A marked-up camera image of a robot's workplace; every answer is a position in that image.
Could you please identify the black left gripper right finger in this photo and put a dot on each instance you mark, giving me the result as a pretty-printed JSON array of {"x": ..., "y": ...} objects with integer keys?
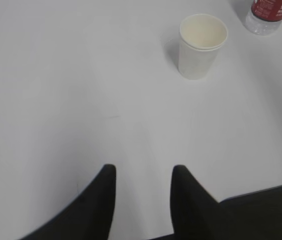
[{"x": 195, "y": 214}]

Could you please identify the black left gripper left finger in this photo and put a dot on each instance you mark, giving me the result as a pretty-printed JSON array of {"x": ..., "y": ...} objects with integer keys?
[{"x": 89, "y": 216}]

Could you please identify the white paper cup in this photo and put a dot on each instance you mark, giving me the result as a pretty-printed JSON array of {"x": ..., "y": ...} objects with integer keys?
[{"x": 200, "y": 38}]

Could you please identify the clear water bottle red label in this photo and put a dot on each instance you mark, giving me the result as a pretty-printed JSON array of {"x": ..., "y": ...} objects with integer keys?
[{"x": 264, "y": 17}]

